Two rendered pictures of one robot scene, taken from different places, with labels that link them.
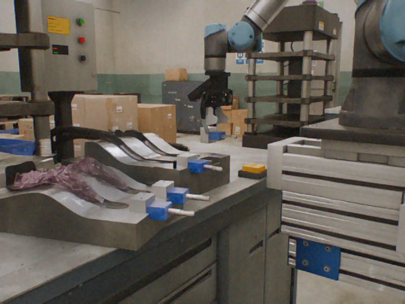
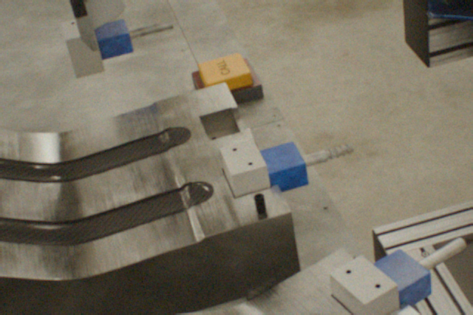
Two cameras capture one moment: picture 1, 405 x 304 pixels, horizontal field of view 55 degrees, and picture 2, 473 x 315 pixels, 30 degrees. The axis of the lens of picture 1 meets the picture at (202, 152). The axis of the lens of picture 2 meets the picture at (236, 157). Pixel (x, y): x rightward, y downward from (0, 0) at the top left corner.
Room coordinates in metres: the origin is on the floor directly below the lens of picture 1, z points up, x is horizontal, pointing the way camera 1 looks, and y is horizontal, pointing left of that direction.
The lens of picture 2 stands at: (0.53, 0.53, 1.43)
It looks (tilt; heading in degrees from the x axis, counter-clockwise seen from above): 35 degrees down; 317
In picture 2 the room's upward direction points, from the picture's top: 11 degrees counter-clockwise
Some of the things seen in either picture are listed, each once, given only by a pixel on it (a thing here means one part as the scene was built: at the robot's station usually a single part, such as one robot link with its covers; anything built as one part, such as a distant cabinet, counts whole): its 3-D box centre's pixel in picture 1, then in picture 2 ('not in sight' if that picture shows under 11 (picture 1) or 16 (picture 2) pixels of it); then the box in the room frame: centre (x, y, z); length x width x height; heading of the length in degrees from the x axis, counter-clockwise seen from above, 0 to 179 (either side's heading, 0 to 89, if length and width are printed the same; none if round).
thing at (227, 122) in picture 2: (210, 164); (226, 136); (1.14, -0.02, 0.87); 0.05 x 0.05 x 0.04; 56
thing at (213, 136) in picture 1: (219, 136); (120, 37); (1.34, -0.06, 0.93); 0.13 x 0.05 x 0.05; 56
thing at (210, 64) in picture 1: (215, 65); not in sight; (1.35, -0.04, 1.17); 0.08 x 0.08 x 0.05
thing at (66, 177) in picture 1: (67, 175); not in sight; (0.90, 0.32, 0.90); 0.26 x 0.18 x 0.08; 73
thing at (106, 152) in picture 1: (143, 159); (29, 221); (1.23, 0.19, 0.87); 0.50 x 0.26 x 0.14; 56
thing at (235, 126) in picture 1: (235, 116); not in sight; (8.01, -0.67, 0.42); 0.86 x 0.33 x 0.83; 58
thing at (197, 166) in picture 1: (201, 166); (291, 165); (1.03, 0.00, 0.89); 0.13 x 0.05 x 0.05; 55
